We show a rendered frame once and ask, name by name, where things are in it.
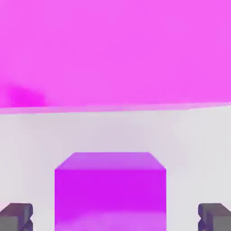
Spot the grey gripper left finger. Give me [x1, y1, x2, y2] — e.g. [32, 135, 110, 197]
[0, 203, 34, 231]

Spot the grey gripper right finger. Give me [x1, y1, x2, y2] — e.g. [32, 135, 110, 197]
[198, 203, 231, 231]

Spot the small purple cube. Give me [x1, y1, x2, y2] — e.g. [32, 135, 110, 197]
[54, 152, 167, 231]

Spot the large magenta box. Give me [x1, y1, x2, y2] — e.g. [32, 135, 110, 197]
[0, 0, 231, 115]

